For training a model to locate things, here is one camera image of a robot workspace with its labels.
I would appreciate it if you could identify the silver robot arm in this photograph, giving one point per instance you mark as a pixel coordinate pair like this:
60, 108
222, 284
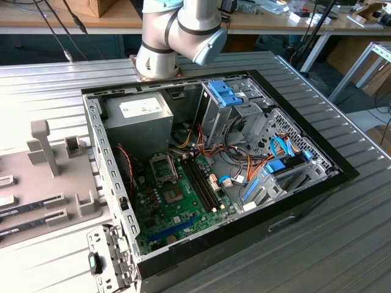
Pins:
189, 27

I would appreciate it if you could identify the CPU socket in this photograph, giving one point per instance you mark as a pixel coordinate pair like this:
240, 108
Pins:
173, 195

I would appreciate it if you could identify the grey metal drive cage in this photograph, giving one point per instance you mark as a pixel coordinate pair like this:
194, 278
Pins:
214, 122

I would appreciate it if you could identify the black RAM slot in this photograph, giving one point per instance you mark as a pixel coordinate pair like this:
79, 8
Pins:
206, 183
203, 183
199, 183
195, 183

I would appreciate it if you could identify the large blue disk carrier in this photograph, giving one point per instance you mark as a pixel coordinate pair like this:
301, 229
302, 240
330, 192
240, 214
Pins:
223, 94

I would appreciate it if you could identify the grey power supply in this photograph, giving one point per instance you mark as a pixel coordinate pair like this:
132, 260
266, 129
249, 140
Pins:
137, 134

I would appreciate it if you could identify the white four-pin connector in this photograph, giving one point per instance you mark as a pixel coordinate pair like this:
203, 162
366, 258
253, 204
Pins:
141, 179

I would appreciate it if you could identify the blue plastic latch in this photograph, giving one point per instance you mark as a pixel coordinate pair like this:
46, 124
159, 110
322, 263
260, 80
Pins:
251, 189

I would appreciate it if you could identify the green motherboard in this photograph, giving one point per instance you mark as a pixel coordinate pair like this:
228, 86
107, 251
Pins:
183, 219

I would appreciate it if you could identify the black case fan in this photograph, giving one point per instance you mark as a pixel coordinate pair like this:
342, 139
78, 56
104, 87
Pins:
123, 164

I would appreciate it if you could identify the small blue disk carrier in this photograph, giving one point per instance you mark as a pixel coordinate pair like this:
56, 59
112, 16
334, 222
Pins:
275, 167

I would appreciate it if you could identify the blue expansion slot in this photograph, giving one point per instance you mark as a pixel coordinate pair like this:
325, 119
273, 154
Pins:
171, 229

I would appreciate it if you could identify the grey perforated disk bay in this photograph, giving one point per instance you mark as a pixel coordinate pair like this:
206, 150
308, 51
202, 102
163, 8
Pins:
272, 187

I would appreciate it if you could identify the silver coin battery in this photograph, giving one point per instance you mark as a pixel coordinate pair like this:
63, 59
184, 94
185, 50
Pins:
171, 239

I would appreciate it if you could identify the black PC case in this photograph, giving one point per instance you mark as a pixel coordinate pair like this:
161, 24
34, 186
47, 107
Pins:
244, 232

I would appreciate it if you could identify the wooden desk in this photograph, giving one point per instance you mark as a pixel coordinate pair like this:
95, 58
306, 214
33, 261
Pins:
275, 23
122, 19

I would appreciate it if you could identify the white table leg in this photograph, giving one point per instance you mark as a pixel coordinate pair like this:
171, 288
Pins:
314, 50

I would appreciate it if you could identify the blue black slot latch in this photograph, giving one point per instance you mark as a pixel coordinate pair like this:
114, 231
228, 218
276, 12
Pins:
94, 264

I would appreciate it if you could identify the grey parts rack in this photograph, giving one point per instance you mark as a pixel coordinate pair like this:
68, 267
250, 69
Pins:
36, 183

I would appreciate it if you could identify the small white box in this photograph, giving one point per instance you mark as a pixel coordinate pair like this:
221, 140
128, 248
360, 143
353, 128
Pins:
319, 19
297, 16

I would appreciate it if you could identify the brown cardboard box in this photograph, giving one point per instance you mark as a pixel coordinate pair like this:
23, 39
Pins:
91, 6
380, 135

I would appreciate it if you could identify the black stand pole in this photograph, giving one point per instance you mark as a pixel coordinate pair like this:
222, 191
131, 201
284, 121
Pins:
320, 21

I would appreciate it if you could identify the RAM stick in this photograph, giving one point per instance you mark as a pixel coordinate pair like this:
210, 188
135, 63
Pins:
23, 226
23, 209

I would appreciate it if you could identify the flat cardboard boxes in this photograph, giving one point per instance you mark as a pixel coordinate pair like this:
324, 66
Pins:
377, 76

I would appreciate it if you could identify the open cardboard packet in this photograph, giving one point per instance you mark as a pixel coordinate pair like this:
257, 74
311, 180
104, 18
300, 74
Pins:
366, 12

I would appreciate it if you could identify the brown square base plate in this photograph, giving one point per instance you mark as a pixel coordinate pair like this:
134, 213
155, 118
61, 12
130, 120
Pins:
134, 68

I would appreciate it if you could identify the aluminium frame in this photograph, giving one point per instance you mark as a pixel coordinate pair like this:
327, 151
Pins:
352, 70

